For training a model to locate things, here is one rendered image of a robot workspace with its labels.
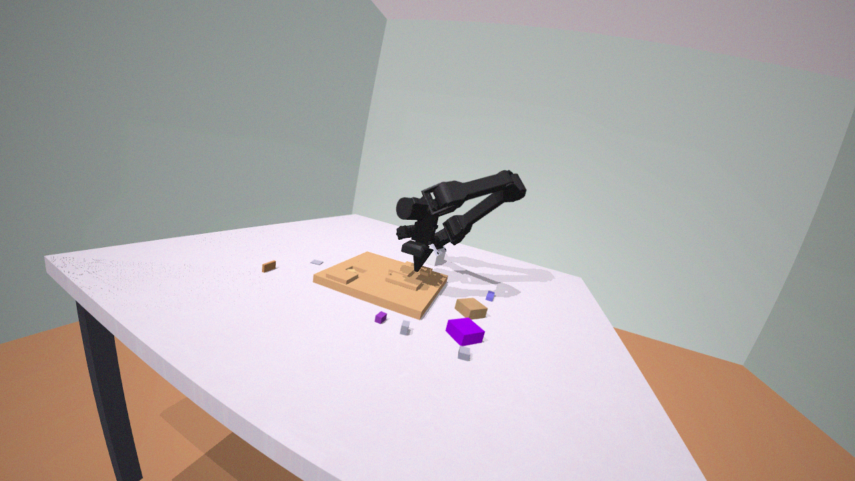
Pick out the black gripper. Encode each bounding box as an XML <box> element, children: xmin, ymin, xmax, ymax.
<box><xmin>401</xmin><ymin>220</ymin><xmax>440</xmax><ymax>272</ymax></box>

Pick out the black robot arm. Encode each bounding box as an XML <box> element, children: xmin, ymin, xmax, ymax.
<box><xmin>396</xmin><ymin>170</ymin><xmax>527</xmax><ymax>250</ymax></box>

